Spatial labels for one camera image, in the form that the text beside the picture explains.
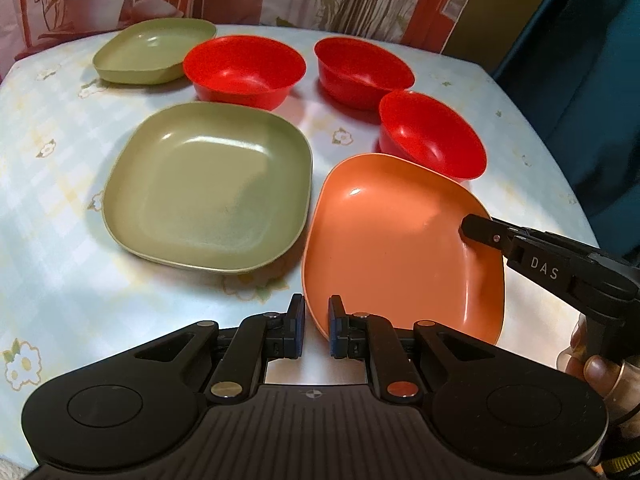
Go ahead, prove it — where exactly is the orange square plate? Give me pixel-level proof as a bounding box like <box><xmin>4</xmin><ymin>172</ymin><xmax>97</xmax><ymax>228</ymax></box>
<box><xmin>302</xmin><ymin>154</ymin><xmax>506</xmax><ymax>344</ymax></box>

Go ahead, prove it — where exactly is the red bowl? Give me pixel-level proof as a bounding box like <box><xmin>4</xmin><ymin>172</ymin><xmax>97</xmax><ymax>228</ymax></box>
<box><xmin>378</xmin><ymin>90</ymin><xmax>487</xmax><ymax>181</ymax></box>
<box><xmin>182</xmin><ymin>35</ymin><xmax>306</xmax><ymax>110</ymax></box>
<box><xmin>314</xmin><ymin>36</ymin><xmax>416</xmax><ymax>110</ymax></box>

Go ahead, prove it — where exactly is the large green square plate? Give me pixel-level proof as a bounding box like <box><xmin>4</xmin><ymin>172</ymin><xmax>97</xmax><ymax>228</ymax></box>
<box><xmin>102</xmin><ymin>102</ymin><xmax>312</xmax><ymax>274</ymax></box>

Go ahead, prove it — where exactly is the person's right hand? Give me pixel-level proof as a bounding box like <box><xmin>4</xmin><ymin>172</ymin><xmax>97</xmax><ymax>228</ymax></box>
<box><xmin>556</xmin><ymin>314</ymin><xmax>639</xmax><ymax>438</ymax></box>

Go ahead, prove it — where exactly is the teal fabric curtain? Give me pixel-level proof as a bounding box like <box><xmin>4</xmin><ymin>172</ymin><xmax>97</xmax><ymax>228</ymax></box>
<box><xmin>495</xmin><ymin>0</ymin><xmax>639</xmax><ymax>264</ymax></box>

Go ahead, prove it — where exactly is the floral plaid tablecloth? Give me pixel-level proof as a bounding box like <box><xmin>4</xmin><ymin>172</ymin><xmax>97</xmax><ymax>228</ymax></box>
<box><xmin>1</xmin><ymin>35</ymin><xmax>596</xmax><ymax>469</ymax></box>

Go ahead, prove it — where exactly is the far green square plate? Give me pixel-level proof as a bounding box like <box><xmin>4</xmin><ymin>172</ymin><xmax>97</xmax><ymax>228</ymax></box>
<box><xmin>92</xmin><ymin>18</ymin><xmax>217</xmax><ymax>86</ymax></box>

